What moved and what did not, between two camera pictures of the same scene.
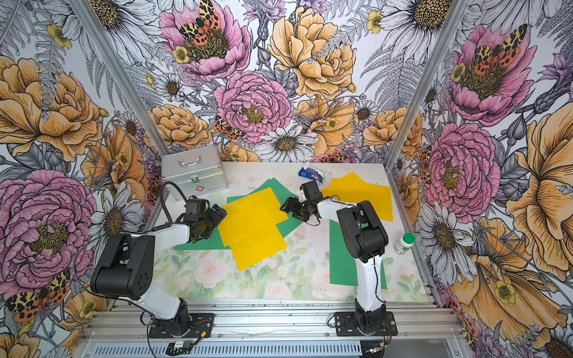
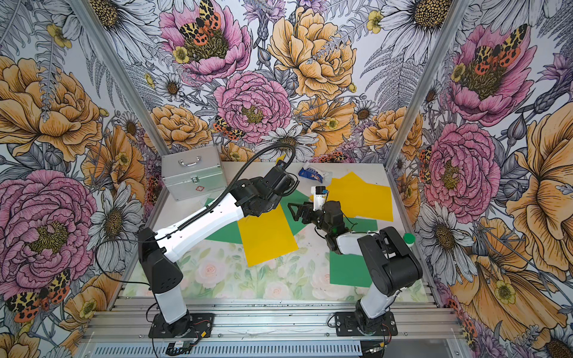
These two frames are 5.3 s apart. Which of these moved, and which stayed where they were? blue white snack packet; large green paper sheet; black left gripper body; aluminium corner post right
Moved: black left gripper body
Stayed: large green paper sheet; aluminium corner post right; blue white snack packet
